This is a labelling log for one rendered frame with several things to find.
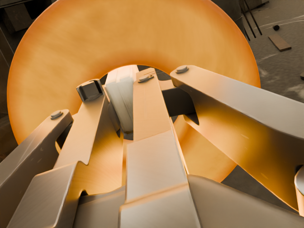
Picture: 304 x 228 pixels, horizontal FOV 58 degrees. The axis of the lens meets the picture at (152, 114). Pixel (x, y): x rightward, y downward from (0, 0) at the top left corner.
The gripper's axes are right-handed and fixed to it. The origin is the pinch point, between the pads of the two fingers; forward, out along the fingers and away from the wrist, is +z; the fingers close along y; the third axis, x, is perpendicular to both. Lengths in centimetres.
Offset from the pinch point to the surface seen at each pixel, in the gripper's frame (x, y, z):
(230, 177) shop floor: -96, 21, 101
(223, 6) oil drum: -28, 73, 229
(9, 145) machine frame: -6.7, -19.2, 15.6
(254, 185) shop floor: -95, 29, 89
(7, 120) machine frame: -4.2, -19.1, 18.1
